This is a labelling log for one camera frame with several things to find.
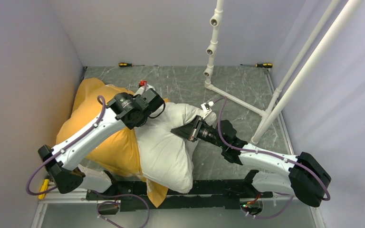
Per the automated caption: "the aluminium table edge rail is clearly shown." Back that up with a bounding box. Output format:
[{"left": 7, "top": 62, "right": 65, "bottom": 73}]
[{"left": 264, "top": 69, "right": 294, "bottom": 155}]

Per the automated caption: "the yellow black screwdriver left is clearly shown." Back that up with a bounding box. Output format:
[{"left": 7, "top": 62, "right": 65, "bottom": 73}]
[{"left": 118, "top": 62, "right": 144, "bottom": 68}]

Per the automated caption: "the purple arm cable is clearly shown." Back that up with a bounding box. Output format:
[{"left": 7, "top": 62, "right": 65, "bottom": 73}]
[
  {"left": 212, "top": 95, "right": 331, "bottom": 220},
  {"left": 25, "top": 95, "right": 107, "bottom": 196}
]

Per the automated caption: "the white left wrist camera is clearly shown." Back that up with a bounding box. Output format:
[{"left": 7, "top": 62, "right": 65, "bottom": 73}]
[{"left": 135, "top": 80, "right": 154, "bottom": 95}]

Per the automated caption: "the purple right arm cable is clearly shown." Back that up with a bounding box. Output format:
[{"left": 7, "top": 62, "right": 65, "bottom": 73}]
[{"left": 212, "top": 95, "right": 331, "bottom": 220}]

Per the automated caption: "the yellow screwdriver near base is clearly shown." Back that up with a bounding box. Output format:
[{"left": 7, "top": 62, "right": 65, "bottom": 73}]
[{"left": 38, "top": 178, "right": 49, "bottom": 200}]

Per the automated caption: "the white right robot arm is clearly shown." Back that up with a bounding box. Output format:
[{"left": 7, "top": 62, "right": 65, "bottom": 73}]
[{"left": 171, "top": 115, "right": 331, "bottom": 207}]

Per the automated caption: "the yellow pillowcase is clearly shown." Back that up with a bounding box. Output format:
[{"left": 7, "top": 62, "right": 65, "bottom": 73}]
[{"left": 56, "top": 78, "right": 168, "bottom": 207}]

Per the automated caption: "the white pvc pipe frame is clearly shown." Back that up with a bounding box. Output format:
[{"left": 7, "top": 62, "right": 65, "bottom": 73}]
[{"left": 203, "top": 0, "right": 362, "bottom": 144}]

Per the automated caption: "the yellow black screwdriver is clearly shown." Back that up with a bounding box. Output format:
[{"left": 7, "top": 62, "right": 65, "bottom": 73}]
[
  {"left": 118, "top": 62, "right": 144, "bottom": 68},
  {"left": 240, "top": 63, "right": 273, "bottom": 69}
]

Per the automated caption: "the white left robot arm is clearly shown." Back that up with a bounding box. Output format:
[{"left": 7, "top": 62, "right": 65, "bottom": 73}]
[{"left": 38, "top": 88, "right": 165, "bottom": 200}]

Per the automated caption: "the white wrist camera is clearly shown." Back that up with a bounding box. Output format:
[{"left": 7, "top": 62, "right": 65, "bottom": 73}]
[
  {"left": 201, "top": 101, "right": 214, "bottom": 119},
  {"left": 135, "top": 80, "right": 154, "bottom": 95}
]

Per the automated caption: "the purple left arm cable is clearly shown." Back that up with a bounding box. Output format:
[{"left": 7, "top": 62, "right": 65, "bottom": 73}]
[{"left": 25, "top": 95, "right": 107, "bottom": 196}]

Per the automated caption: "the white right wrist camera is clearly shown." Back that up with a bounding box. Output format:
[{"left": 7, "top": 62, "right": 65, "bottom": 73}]
[{"left": 201, "top": 101, "right": 214, "bottom": 119}]

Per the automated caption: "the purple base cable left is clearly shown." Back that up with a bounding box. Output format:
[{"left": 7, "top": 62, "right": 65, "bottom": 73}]
[{"left": 96, "top": 193, "right": 151, "bottom": 228}]

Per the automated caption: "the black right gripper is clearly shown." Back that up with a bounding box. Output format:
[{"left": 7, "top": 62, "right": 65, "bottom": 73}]
[{"left": 171, "top": 115, "right": 226, "bottom": 148}]

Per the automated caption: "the yellow black screwdriver right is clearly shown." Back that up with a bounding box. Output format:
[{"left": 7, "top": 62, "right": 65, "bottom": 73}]
[{"left": 240, "top": 63, "right": 273, "bottom": 69}]

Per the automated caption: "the white pillow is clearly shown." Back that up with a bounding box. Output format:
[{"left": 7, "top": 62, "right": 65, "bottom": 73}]
[{"left": 135, "top": 101, "right": 216, "bottom": 193}]

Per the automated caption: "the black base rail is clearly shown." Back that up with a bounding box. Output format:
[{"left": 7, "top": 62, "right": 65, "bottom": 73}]
[{"left": 86, "top": 179, "right": 273, "bottom": 212}]

